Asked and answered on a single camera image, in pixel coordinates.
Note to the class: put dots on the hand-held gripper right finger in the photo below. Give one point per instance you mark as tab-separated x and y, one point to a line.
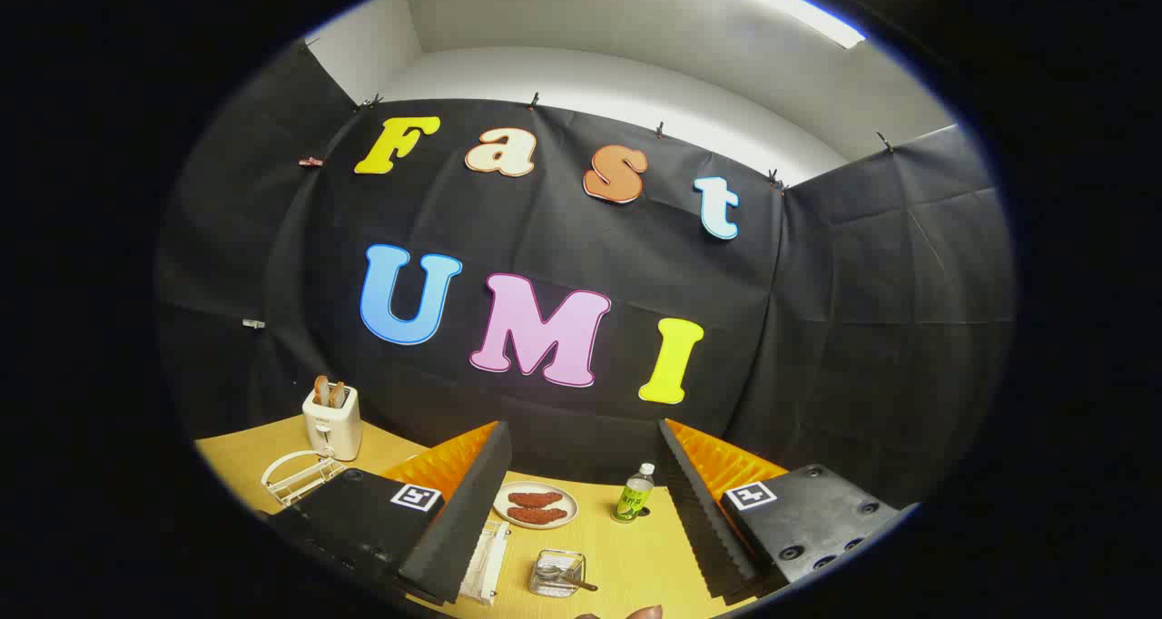
704	528

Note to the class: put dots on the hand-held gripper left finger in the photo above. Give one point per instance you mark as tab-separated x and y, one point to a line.
463	528

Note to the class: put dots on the white plate with meat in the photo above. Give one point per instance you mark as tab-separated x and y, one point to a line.
500	503

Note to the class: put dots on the brown meat piece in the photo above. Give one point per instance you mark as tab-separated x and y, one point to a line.
536	515
536	498

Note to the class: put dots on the green label drink bottle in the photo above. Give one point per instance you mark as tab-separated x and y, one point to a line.
634	501

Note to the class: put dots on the white toaster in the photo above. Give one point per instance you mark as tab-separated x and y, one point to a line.
331	430

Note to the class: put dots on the toast slice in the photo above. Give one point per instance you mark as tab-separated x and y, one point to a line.
320	390
338	395

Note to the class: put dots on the black backdrop cloth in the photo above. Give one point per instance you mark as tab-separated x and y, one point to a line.
545	220

